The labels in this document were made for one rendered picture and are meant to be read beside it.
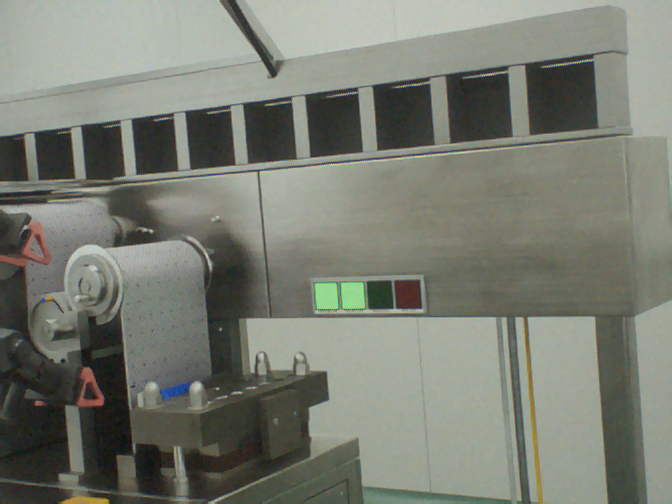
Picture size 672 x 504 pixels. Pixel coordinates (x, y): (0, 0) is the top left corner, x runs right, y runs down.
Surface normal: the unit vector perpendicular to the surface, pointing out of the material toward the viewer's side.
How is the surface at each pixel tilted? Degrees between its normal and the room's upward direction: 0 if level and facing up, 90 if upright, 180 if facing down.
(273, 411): 90
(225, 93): 90
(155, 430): 90
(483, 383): 90
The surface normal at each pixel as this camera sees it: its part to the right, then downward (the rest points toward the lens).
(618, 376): -0.54, 0.09
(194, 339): 0.84, -0.04
